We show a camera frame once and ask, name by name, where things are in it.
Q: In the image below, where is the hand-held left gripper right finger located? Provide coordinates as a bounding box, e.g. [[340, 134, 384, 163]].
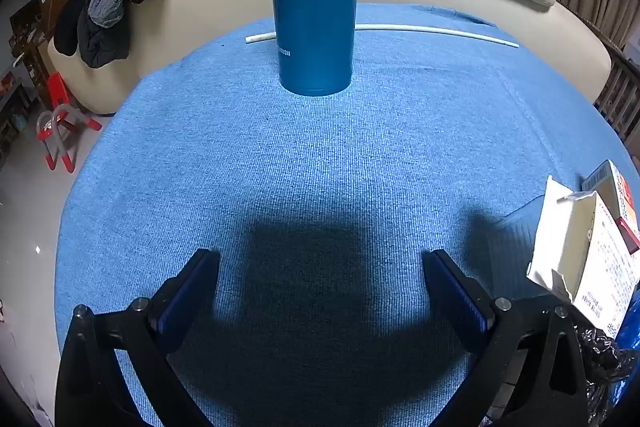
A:
[[422, 249, 601, 427]]

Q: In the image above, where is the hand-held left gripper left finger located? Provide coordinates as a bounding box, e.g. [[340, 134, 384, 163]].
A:
[[55, 248, 221, 427]]

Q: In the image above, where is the open white carton box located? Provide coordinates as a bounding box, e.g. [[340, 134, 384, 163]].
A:
[[526, 175, 640, 338]]

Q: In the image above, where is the black plastic bag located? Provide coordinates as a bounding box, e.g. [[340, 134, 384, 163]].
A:
[[575, 324, 636, 427]]

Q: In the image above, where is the blue tablecloth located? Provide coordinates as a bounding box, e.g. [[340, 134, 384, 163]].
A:
[[54, 2, 640, 427]]

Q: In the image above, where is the blue plastic object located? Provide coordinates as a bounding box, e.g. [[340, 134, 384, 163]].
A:
[[607, 317, 640, 427]]

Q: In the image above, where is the red and white medicine box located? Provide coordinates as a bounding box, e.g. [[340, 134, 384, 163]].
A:
[[580, 159, 640, 256]]

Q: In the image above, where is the red plastic stool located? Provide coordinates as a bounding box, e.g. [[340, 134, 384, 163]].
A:
[[36, 72, 103, 172]]

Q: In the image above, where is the wooden railing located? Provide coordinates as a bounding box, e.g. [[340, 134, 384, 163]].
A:
[[592, 32, 640, 142]]

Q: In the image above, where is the dark garment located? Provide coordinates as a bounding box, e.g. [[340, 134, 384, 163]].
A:
[[52, 0, 133, 68]]

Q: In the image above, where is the thin white plastic tube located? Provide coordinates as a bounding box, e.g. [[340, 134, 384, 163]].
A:
[[245, 24, 521, 49]]

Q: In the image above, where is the dark cluttered shelf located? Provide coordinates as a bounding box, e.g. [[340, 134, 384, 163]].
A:
[[0, 0, 56, 158]]

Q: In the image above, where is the blue insulated bottle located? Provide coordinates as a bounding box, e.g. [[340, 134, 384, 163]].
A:
[[266, 0, 362, 96]]

